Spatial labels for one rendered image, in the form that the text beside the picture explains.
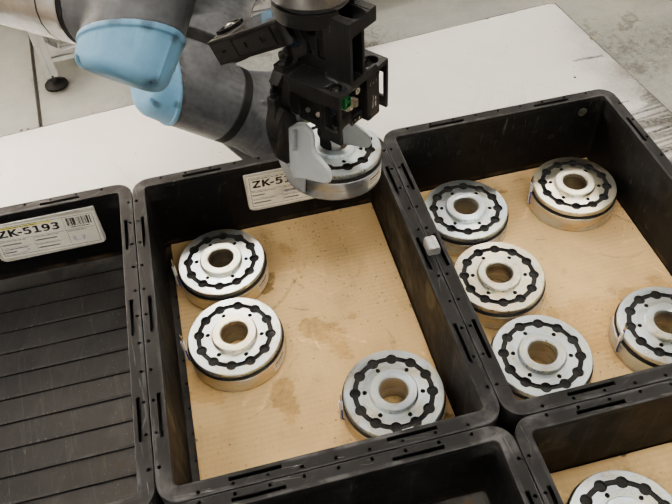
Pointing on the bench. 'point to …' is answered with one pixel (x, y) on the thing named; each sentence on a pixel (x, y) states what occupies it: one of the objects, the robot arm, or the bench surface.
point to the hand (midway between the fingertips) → (311, 165)
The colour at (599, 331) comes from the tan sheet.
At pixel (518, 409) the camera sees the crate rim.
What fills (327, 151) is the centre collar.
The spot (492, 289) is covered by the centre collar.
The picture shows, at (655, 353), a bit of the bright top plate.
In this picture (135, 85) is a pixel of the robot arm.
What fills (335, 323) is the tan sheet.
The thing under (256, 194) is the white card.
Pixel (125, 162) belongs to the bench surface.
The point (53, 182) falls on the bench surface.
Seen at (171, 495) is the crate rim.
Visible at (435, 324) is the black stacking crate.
